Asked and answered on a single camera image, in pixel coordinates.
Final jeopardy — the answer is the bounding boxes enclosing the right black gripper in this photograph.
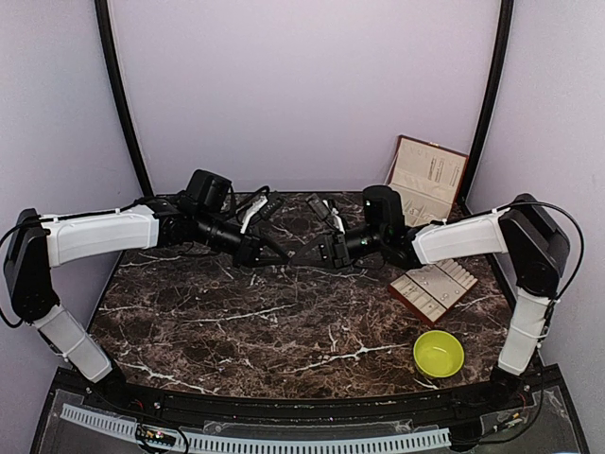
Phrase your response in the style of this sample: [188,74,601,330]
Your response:
[291,225,387,270]

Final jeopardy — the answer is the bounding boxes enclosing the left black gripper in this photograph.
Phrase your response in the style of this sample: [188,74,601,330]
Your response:
[196,210,290,270]

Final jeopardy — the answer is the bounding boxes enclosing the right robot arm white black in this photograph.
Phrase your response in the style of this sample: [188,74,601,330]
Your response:
[289,185,574,410]

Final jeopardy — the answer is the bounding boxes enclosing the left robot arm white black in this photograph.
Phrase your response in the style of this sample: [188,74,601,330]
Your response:
[3,169,288,412]

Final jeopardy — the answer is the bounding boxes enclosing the red jewelry tray insert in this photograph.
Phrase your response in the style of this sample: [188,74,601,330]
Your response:
[388,259,477,327]

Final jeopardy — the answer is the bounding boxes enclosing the red jewelry box open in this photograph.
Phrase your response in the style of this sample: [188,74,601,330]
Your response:
[386,135,468,227]

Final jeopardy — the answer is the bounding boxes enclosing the lime green bowl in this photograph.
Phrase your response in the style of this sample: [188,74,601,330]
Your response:
[413,330,465,378]

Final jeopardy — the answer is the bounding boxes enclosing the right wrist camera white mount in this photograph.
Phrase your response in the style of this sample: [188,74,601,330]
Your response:
[306,194,346,234]

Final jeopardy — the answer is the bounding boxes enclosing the left black frame post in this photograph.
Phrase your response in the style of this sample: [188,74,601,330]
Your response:
[94,0,154,196]

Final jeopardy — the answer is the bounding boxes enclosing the black frame post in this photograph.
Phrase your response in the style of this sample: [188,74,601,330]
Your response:
[94,0,154,196]
[458,0,514,205]

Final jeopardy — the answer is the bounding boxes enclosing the white slotted cable duct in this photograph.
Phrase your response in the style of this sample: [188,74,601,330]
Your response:
[60,404,452,453]

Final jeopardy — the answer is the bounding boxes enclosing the right black frame post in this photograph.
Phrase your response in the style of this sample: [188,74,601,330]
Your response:
[458,0,514,205]

